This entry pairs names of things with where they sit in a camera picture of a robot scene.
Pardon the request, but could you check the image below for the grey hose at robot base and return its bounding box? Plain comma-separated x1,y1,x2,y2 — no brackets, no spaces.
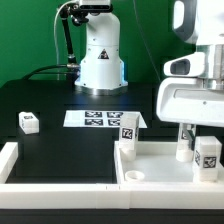
53,0,76,66

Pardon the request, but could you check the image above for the black cable on table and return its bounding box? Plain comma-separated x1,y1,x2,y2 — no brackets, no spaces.
21,63,81,81

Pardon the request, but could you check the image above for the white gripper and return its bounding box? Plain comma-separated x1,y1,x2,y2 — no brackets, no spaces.
156,78,224,150

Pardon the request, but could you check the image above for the white square table top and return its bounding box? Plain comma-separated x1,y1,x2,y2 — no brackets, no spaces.
113,140,224,185

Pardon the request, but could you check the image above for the fiducial marker sheet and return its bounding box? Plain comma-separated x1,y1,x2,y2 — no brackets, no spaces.
63,110,148,129

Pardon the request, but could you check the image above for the white U-shaped obstacle fence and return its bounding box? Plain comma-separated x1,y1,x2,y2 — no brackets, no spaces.
0,142,224,209

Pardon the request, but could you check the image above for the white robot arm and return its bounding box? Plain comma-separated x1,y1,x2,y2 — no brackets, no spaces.
58,0,224,130

